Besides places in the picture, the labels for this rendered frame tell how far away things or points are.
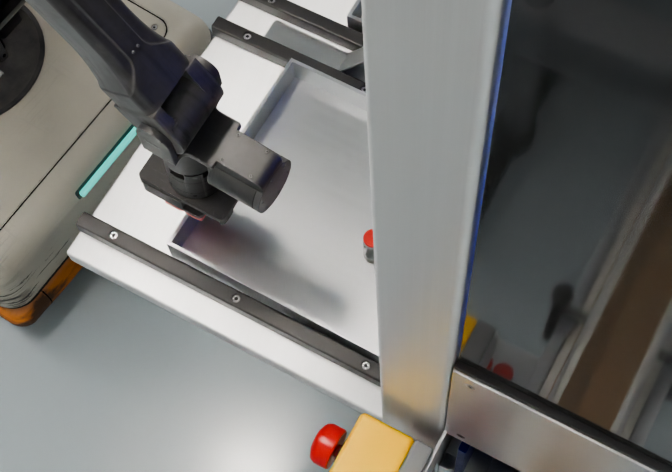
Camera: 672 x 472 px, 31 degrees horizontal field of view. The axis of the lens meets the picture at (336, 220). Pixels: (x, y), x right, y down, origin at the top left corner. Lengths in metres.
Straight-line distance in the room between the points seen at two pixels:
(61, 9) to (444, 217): 0.42
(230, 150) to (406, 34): 0.59
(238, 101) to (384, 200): 0.72
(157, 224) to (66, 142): 0.79
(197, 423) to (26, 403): 0.31
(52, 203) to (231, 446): 0.52
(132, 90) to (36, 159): 1.10
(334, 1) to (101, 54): 0.51
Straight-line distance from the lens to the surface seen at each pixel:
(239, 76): 1.41
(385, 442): 1.08
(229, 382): 2.19
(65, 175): 2.09
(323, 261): 1.30
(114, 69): 1.02
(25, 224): 2.07
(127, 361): 2.24
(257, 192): 1.11
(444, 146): 0.60
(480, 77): 0.53
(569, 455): 0.98
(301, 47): 1.42
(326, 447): 1.10
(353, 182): 1.34
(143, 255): 1.31
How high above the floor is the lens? 2.08
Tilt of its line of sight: 66 degrees down
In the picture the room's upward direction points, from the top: 7 degrees counter-clockwise
